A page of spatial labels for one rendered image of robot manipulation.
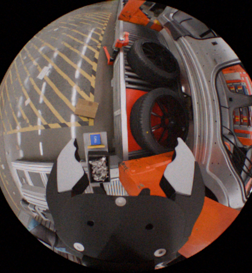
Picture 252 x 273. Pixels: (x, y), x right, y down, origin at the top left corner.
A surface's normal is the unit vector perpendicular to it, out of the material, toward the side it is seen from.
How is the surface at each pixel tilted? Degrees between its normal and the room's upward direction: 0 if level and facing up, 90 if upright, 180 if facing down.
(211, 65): 91
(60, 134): 0
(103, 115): 0
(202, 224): 90
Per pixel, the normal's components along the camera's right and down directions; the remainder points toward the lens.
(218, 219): -0.04, -0.99
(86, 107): 0.35, 0.08
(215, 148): -0.94, 0.07
